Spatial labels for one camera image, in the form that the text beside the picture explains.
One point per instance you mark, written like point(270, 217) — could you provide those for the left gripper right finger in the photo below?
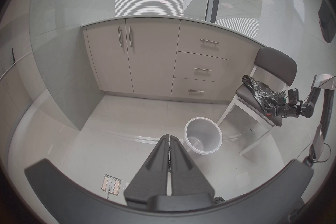
point(189, 178)

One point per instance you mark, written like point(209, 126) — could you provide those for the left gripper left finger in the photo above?
point(149, 178)

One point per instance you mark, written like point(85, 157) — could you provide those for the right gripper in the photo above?
point(287, 110)

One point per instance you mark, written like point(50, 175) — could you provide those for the black plastic bag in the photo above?
point(262, 91)

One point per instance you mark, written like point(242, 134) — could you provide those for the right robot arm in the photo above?
point(327, 112)

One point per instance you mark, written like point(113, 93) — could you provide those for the white trash bin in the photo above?
point(203, 136)

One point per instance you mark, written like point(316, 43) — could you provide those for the grey and white chair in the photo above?
point(275, 62)

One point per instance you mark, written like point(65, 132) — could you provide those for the beige cabinet with drawers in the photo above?
point(152, 60)

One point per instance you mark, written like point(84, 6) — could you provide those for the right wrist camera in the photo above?
point(293, 94)

